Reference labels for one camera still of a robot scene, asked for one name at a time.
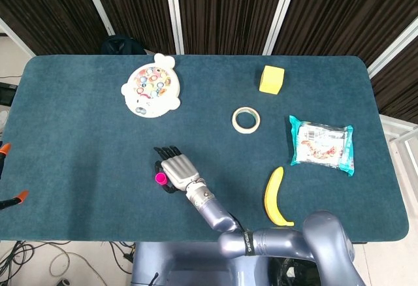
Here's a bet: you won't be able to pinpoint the white metal rack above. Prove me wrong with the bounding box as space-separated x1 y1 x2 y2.
378 114 418 215

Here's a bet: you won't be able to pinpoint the black orange-tipped left robot hand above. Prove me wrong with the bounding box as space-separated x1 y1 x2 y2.
0 142 29 212

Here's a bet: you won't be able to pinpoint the blue felt table cover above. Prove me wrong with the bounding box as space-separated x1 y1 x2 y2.
0 54 411 244

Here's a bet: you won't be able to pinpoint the black floor cables with plug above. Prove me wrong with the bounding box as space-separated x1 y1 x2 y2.
109 241 137 276

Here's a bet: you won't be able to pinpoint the black box device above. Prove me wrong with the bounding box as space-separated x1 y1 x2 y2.
0 82 18 106

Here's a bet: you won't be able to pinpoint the black backpack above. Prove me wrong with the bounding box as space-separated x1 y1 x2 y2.
99 35 148 56

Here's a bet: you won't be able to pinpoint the white floor cable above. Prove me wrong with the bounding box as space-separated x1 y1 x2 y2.
48 251 108 286

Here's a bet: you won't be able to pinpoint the white partition frame post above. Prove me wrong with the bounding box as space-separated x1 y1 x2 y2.
78 0 116 36
163 0 185 55
263 0 302 56
367 23 418 78
0 17 36 57

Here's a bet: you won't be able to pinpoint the blue-grey robot torso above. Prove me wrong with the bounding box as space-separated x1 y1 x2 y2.
131 242 272 286

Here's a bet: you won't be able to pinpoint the dark brown slatted partition panel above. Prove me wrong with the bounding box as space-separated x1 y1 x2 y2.
272 0 418 68
370 36 418 124
174 0 290 56
0 0 110 57
88 0 177 55

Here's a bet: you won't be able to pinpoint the yellow banana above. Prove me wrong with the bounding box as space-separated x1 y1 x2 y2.
263 166 295 227

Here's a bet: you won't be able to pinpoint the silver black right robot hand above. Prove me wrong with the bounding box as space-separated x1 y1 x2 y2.
153 145 202 196

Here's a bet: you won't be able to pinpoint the black velcro arm strap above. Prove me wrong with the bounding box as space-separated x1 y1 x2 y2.
240 229 256 258

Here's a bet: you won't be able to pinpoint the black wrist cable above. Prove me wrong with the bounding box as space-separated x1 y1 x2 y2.
228 212 248 233

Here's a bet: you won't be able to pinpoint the black tangled floor cables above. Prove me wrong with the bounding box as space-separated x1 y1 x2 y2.
0 240 71 279

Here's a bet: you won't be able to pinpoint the black trash bag bin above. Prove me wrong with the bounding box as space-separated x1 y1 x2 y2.
280 258 314 286

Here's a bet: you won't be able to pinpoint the white fishing game toy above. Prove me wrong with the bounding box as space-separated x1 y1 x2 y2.
120 53 182 119

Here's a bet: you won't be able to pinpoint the beige masking tape roll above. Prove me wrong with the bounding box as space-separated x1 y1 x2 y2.
231 106 261 134

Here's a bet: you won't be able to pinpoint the teal snack packet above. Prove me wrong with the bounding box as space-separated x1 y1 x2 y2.
289 114 355 178

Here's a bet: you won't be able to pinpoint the yellow sponge block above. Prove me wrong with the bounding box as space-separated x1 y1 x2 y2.
259 65 285 96

